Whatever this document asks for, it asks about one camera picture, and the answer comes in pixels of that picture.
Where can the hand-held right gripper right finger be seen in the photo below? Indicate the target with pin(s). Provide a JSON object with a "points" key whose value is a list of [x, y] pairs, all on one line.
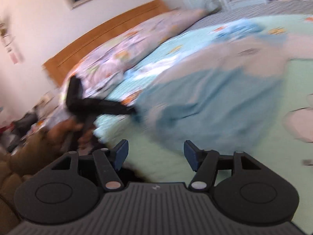
{"points": [[190, 154]]}

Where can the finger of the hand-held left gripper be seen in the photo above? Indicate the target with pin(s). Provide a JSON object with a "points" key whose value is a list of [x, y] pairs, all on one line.
{"points": [[115, 108]]}

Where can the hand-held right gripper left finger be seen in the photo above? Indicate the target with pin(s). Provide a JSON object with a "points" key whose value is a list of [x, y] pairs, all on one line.
{"points": [[121, 154]]}

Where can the light blue and white jacket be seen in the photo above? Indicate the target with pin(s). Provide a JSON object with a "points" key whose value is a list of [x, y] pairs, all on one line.
{"points": [[207, 98]]}

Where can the person's left forearm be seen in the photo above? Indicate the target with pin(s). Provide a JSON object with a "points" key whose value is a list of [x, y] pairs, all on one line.
{"points": [[24, 159]]}

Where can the person's left hand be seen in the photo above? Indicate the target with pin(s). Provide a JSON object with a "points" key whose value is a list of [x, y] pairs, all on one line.
{"points": [[61, 132]]}

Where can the floral satin duvet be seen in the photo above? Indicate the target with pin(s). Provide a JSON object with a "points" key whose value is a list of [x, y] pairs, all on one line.
{"points": [[117, 58]]}

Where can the nightstand clutter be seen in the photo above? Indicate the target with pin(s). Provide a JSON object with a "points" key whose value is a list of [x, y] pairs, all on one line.
{"points": [[24, 124]]}

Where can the wooden headboard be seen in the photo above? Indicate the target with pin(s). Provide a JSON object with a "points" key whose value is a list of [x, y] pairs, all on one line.
{"points": [[97, 36]]}

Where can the green bee-print quilted bedspread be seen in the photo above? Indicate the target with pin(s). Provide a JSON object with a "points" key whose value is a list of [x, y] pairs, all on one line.
{"points": [[288, 83]]}

